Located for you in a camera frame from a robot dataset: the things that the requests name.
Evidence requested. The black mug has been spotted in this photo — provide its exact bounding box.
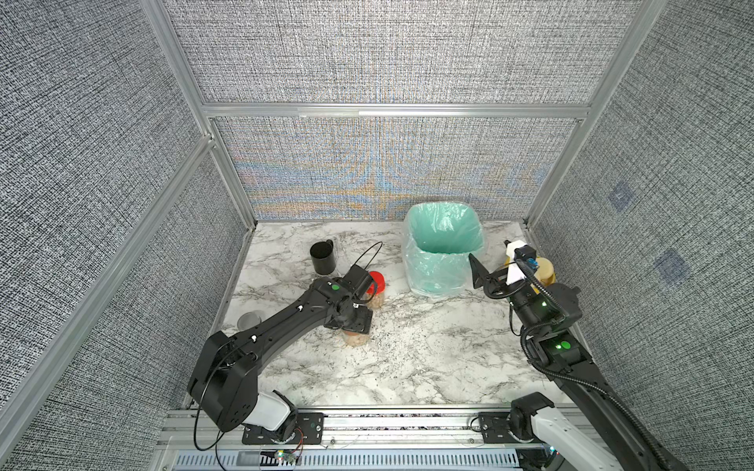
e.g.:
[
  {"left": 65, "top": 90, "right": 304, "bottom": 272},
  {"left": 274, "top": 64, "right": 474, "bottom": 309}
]
[{"left": 309, "top": 239, "right": 337, "bottom": 276}]

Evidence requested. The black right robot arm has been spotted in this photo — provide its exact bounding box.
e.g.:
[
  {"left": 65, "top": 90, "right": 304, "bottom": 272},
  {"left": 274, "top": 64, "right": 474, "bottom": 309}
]
[{"left": 469, "top": 245, "right": 686, "bottom": 470}]

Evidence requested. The aluminium front rail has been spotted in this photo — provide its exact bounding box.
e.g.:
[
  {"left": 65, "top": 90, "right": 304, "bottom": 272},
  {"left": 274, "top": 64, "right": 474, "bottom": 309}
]
[{"left": 147, "top": 404, "right": 568, "bottom": 470}]

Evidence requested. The yellow bamboo steamer basket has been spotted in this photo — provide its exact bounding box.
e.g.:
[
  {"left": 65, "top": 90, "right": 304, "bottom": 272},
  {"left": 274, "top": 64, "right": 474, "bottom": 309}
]
[{"left": 505, "top": 257, "right": 556, "bottom": 287}]

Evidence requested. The orange lid peanut jar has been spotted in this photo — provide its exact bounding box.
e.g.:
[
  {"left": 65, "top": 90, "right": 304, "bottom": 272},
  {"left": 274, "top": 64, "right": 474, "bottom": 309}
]
[{"left": 343, "top": 331, "right": 371, "bottom": 347}]

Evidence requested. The red lid peanut jar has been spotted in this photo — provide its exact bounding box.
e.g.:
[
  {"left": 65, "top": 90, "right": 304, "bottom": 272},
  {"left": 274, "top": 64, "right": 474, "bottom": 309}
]
[{"left": 366, "top": 271, "right": 386, "bottom": 310}]

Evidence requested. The small silver lid jar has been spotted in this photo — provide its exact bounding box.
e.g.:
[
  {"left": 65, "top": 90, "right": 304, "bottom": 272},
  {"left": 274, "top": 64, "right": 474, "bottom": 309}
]
[{"left": 237, "top": 311, "right": 262, "bottom": 331}]

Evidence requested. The green trash bin with liner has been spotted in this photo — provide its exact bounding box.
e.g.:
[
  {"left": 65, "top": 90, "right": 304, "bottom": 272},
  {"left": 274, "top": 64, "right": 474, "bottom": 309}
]
[{"left": 402, "top": 201, "right": 486, "bottom": 298}]

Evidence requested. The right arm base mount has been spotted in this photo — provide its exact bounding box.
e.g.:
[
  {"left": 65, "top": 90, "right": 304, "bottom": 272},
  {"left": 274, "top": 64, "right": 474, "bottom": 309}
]
[{"left": 476, "top": 412, "right": 531, "bottom": 445}]

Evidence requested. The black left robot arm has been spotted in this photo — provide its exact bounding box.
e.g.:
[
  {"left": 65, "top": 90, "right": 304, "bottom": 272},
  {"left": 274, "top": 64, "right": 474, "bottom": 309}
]
[{"left": 188, "top": 265, "right": 374, "bottom": 440}]

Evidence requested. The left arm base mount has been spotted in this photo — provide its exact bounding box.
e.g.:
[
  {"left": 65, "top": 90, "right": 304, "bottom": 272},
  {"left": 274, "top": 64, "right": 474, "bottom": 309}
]
[{"left": 242, "top": 412, "right": 325, "bottom": 447}]

